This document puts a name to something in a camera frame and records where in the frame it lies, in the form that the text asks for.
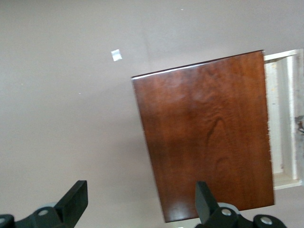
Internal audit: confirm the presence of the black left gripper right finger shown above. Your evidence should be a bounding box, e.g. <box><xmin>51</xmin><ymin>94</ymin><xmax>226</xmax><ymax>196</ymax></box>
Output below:
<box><xmin>194</xmin><ymin>180</ymin><xmax>253</xmax><ymax>228</ymax></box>

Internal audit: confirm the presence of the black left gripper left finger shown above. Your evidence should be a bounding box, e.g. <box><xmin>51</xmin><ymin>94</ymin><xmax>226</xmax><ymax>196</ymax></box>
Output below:
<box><xmin>14</xmin><ymin>180</ymin><xmax>89</xmax><ymax>228</ymax></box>

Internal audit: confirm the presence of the dark brown wooden cabinet box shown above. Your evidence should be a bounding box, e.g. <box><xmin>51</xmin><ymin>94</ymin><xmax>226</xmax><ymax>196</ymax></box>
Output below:
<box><xmin>131</xmin><ymin>49</ymin><xmax>276</xmax><ymax>223</ymax></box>

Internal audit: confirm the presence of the small square tape patch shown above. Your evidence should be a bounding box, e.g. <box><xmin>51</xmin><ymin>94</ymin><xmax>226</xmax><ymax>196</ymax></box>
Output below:
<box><xmin>110</xmin><ymin>49</ymin><xmax>123</xmax><ymax>62</ymax></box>

